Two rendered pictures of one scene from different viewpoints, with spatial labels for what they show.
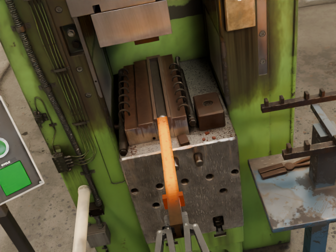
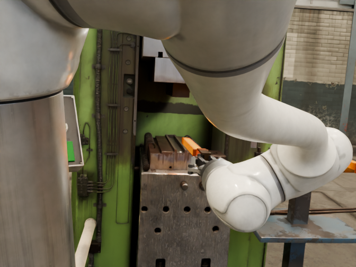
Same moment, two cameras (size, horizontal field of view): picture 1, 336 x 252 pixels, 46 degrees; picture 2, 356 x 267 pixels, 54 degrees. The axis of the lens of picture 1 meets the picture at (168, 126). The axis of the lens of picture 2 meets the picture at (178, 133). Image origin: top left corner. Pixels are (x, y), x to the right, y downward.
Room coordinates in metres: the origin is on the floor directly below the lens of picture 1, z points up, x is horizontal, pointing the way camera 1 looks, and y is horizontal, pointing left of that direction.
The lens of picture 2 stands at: (-0.40, 0.26, 1.27)
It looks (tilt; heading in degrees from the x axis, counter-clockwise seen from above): 8 degrees down; 351
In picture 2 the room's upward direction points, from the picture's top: 3 degrees clockwise
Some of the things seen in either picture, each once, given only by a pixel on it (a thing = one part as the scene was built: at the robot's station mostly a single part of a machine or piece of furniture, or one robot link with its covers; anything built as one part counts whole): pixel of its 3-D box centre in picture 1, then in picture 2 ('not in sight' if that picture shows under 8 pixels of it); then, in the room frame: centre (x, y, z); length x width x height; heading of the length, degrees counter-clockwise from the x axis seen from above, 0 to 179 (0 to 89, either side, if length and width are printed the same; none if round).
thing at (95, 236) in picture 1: (98, 234); not in sight; (1.13, 0.39, 0.36); 0.09 x 0.07 x 0.12; 89
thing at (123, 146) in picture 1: (122, 116); (144, 157); (1.15, 0.15, 0.93); 0.40 x 0.03 x 0.03; 179
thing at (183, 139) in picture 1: (183, 139); not in sight; (0.97, -0.04, 0.92); 0.04 x 0.03 x 0.01; 6
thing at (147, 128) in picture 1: (152, 94); (169, 149); (1.21, 0.03, 0.96); 0.42 x 0.20 x 0.09; 179
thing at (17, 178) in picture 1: (13, 177); (62, 152); (0.85, 0.46, 1.01); 0.07 x 0.05 x 0.07; 114
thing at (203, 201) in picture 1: (177, 144); (177, 203); (1.22, -0.02, 0.69); 0.56 x 0.38 x 0.45; 179
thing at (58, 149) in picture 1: (63, 161); (85, 186); (1.13, 0.41, 0.80); 0.06 x 0.03 x 0.14; 89
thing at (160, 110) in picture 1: (157, 84); (175, 142); (1.21, 0.01, 0.99); 0.42 x 0.05 x 0.01; 179
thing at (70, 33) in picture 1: (73, 39); (129, 86); (1.16, 0.23, 1.24); 0.03 x 0.03 x 0.07; 89
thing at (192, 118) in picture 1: (185, 94); not in sight; (1.17, -0.08, 0.95); 0.34 x 0.03 x 0.03; 179
